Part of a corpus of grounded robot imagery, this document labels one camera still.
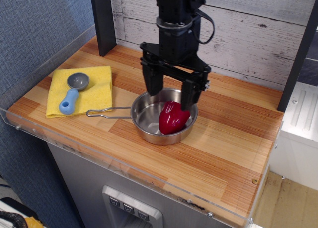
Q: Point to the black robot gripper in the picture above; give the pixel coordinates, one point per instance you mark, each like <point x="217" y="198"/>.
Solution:
<point x="176" y="56"/>

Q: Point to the red toy beet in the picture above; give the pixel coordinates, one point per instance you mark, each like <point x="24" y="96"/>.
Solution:
<point x="172" y="119"/>

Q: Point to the small steel pot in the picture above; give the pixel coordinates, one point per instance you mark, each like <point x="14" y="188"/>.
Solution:
<point x="158" y="119"/>

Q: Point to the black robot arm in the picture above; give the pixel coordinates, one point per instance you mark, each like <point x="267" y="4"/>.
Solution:
<point x="179" y="24"/>

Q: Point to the blue grey toy scoop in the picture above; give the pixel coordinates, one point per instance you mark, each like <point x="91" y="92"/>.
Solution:
<point x="76" y="82"/>

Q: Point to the grey toy fridge cabinet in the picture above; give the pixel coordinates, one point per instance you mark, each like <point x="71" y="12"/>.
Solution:
<point x="85" y="180"/>

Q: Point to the silver dispenser panel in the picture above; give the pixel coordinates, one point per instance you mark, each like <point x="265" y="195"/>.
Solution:
<point x="127" y="212"/>

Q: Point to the white ribbed appliance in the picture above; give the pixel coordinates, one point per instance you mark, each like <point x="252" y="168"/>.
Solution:
<point x="295" y="153"/>

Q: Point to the clear acrylic guard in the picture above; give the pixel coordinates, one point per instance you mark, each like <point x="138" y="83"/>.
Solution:
<point x="26" y="56"/>

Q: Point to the yellow black object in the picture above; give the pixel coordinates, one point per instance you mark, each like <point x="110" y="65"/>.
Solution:
<point x="33" y="222"/>

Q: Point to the left black shelf post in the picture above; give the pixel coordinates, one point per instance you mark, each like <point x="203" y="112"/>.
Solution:
<point x="104" y="25"/>

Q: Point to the black shelf post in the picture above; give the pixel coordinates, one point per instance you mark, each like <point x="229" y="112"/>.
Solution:
<point x="299" y="59"/>
<point x="104" y="25"/>

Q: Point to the right black shelf post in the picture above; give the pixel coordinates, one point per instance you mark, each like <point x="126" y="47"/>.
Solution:
<point x="299" y="59"/>

